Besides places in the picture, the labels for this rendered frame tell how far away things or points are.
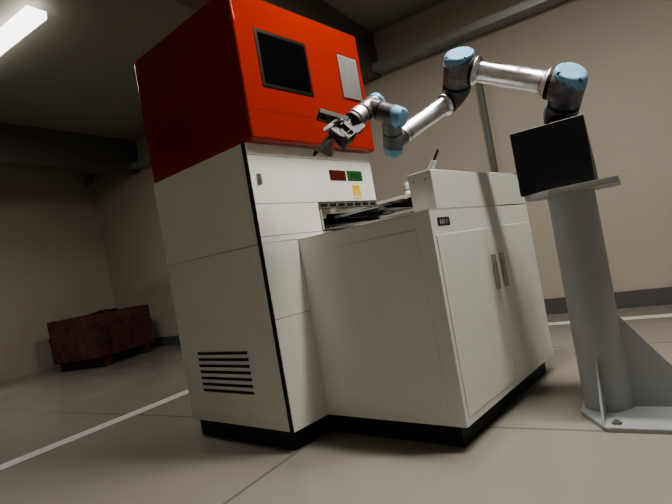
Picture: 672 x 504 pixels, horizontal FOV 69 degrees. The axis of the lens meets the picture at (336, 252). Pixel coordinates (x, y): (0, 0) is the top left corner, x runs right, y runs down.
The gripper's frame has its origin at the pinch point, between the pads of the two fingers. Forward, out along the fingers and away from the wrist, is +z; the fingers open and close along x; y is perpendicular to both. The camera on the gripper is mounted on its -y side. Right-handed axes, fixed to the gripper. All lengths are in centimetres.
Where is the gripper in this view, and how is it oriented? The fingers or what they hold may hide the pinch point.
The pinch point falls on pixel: (316, 143)
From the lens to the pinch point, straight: 177.4
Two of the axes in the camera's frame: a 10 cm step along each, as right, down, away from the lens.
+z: -6.2, 6.2, -4.8
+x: -2.8, 3.9, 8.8
